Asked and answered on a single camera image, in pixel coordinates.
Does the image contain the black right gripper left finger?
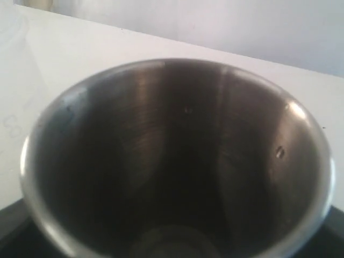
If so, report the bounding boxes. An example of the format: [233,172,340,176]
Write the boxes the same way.
[1,200,51,257]

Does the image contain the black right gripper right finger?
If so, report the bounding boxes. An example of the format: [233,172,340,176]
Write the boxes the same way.
[303,206,343,258]

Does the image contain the stainless steel cup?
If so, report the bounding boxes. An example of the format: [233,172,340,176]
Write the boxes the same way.
[20,59,335,257]

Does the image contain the translucent plastic container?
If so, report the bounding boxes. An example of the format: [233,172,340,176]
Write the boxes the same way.
[1,9,46,153]

